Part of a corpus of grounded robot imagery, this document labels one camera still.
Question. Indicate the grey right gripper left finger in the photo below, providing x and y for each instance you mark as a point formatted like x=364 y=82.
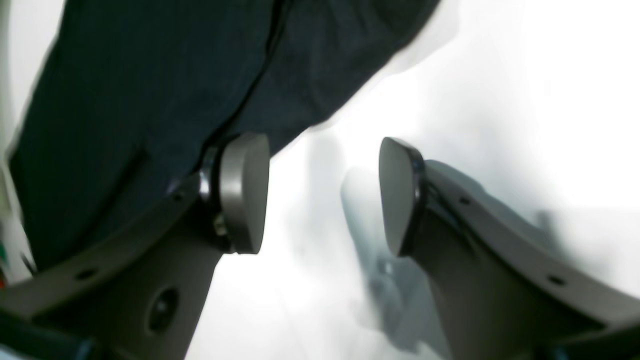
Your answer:
x=139 y=294

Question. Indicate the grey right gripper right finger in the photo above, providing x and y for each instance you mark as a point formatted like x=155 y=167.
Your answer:
x=499 y=296

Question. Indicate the black T-shirt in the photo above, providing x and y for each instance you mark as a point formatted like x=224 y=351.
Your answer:
x=133 y=91

